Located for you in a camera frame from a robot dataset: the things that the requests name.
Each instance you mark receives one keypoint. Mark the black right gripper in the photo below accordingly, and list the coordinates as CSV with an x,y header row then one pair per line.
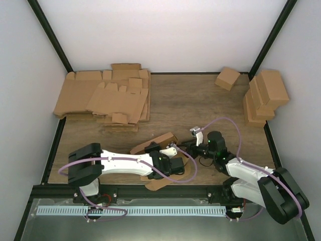
x,y
192,145

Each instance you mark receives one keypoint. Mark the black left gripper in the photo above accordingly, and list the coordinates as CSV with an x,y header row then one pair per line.
x,y
149,148

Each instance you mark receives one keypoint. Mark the brown cardboard box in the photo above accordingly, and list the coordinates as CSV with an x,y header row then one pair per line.
x,y
163,141

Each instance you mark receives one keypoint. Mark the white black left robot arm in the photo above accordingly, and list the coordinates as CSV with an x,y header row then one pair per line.
x,y
88,163

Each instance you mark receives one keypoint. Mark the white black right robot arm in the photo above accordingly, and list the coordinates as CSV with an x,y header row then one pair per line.
x,y
275,190

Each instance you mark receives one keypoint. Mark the lower folded brown box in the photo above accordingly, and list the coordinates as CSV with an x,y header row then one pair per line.
x,y
248,113

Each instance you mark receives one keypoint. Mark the folded brown box tilted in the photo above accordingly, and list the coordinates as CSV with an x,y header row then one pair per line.
x,y
227,78

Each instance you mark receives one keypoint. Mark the top folded brown box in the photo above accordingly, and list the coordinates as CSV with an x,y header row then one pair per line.
x,y
272,89

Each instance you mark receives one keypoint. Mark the stack of flat cardboard blanks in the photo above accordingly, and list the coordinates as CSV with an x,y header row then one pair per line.
x,y
118,98

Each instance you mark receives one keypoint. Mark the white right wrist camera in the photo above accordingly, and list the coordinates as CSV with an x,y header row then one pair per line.
x,y
198,134

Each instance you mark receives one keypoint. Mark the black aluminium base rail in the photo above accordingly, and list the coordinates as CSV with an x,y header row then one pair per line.
x,y
113,193

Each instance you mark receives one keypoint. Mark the light blue slotted cable duct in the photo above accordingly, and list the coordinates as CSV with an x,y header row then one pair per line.
x,y
211,211

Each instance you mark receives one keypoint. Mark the black left frame post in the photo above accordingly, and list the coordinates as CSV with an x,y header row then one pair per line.
x,y
40,15

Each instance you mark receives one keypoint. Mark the black frame post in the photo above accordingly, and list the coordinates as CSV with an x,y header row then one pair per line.
x,y
40,15
277,27

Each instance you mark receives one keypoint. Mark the black right frame post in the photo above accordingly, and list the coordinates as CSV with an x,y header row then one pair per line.
x,y
277,27

